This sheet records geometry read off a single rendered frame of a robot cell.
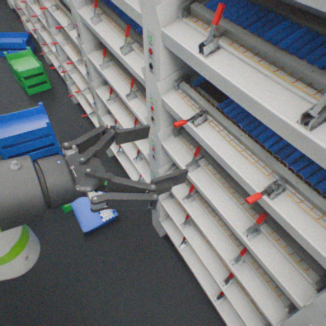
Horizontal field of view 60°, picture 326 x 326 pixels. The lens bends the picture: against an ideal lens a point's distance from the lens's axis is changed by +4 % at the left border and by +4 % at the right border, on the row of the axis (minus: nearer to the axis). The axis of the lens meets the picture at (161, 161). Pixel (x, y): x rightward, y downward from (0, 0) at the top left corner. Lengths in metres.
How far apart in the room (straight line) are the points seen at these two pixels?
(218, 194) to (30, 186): 0.58
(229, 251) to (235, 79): 0.59
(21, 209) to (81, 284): 1.18
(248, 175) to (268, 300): 0.43
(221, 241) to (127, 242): 0.73
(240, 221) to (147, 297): 0.80
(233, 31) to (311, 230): 0.42
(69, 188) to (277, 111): 0.36
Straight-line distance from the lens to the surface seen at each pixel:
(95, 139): 0.51
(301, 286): 0.78
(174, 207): 1.26
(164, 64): 0.81
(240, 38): 0.64
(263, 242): 0.80
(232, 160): 0.68
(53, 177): 0.40
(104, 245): 1.61
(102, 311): 1.50
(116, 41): 1.14
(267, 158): 0.66
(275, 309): 0.96
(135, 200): 0.41
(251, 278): 0.96
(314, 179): 0.65
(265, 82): 0.57
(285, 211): 0.63
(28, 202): 0.40
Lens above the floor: 1.44
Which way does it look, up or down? 49 degrees down
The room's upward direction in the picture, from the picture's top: straight up
